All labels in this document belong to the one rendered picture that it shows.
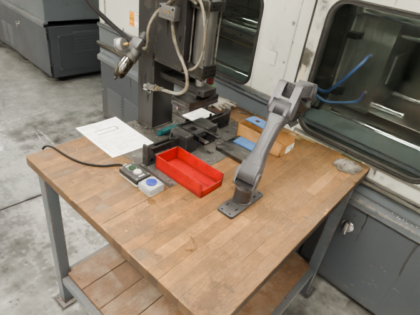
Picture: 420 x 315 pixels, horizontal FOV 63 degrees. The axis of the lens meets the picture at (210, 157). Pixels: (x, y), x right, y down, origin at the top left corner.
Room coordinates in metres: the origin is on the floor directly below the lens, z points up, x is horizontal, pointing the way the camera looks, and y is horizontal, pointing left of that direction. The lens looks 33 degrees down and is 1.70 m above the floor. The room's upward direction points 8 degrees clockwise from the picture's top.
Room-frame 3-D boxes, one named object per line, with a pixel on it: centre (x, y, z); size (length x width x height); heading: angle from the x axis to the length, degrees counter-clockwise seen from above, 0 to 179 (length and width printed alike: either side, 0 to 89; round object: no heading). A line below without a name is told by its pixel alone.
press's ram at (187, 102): (1.37, 0.15, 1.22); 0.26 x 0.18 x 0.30; 53
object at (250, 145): (1.36, -0.18, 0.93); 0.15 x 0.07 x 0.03; 57
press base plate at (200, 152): (1.41, 0.14, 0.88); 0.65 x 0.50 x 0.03; 143
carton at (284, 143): (1.45, -0.25, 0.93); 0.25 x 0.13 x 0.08; 53
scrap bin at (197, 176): (1.08, 0.08, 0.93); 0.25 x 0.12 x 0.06; 53
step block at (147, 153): (1.14, 0.24, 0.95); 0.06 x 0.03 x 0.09; 143
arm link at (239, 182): (0.98, -0.14, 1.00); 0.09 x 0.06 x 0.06; 61
